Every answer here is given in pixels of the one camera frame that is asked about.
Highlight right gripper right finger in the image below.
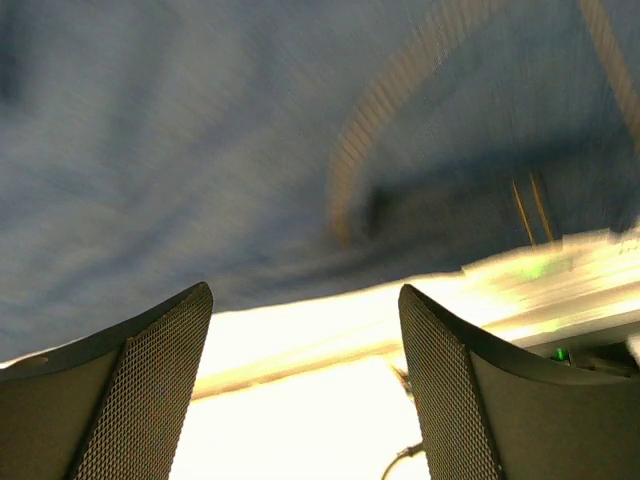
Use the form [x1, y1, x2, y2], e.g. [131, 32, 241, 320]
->
[398, 285, 639, 479]

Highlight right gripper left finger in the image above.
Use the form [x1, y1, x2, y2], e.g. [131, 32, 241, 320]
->
[1, 282, 214, 479]

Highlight dark blue denim trousers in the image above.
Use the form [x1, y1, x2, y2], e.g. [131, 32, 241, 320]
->
[1, 1, 639, 360]

